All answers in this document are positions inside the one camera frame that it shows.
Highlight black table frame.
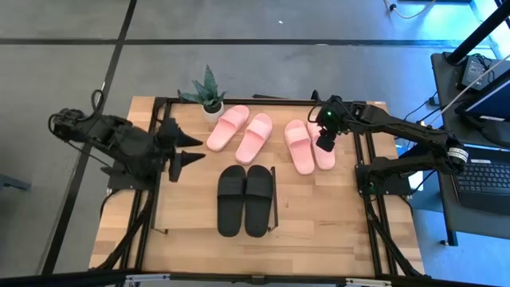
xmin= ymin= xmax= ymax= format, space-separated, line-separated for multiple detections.
xmin=0 ymin=95 xmax=510 ymax=287

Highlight grey-blue floor object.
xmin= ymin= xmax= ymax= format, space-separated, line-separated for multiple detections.
xmin=0 ymin=175 xmax=31 ymax=193

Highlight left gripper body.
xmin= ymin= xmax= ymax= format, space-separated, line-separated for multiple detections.
xmin=155 ymin=117 xmax=180 ymax=165

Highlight white paper sheet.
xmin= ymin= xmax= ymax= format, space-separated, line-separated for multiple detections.
xmin=408 ymin=171 xmax=424 ymax=193

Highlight wooden shelf black legs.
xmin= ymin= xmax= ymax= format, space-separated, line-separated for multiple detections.
xmin=153 ymin=165 xmax=279 ymax=236

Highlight white floor cable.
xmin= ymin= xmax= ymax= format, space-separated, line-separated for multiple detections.
xmin=382 ymin=0 xmax=437 ymax=20

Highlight black equipment cart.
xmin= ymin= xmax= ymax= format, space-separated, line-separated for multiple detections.
xmin=430 ymin=51 xmax=510 ymax=149

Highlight black laptop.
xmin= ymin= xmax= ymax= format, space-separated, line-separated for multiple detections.
xmin=452 ymin=157 xmax=510 ymax=216

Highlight black power adapter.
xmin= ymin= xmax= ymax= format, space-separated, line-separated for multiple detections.
xmin=461 ymin=55 xmax=489 ymax=91

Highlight thin white rod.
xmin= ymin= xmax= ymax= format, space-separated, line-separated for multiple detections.
xmin=439 ymin=53 xmax=510 ymax=117

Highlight potted snake plant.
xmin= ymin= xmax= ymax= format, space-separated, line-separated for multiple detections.
xmin=177 ymin=65 xmax=227 ymax=123

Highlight pink rubber slide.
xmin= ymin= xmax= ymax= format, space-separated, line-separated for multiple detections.
xmin=206 ymin=104 xmax=251 ymax=153
xmin=306 ymin=118 xmax=338 ymax=171
xmin=234 ymin=112 xmax=274 ymax=166
xmin=284 ymin=118 xmax=316 ymax=176

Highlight dark monitor screen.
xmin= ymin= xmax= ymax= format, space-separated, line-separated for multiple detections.
xmin=453 ymin=67 xmax=510 ymax=123

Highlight black diagonal beam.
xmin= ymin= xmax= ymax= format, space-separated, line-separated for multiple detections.
xmin=445 ymin=0 xmax=510 ymax=66

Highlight silver frame bracket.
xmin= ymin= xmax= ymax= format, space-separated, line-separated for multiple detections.
xmin=345 ymin=277 xmax=392 ymax=287
xmin=125 ymin=273 xmax=171 ymax=285

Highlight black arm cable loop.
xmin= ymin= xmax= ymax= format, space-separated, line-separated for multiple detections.
xmin=90 ymin=88 xmax=106 ymax=116

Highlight black floor cable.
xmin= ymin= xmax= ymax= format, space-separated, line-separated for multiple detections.
xmin=393 ymin=92 xmax=441 ymax=141

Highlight black rubber slide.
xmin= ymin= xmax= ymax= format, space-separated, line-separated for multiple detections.
xmin=217 ymin=164 xmax=247 ymax=238
xmin=244 ymin=164 xmax=275 ymax=239

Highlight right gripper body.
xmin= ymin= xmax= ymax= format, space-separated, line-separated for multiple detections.
xmin=314 ymin=122 xmax=341 ymax=154

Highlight black laptop desk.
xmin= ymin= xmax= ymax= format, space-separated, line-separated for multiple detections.
xmin=433 ymin=142 xmax=510 ymax=246

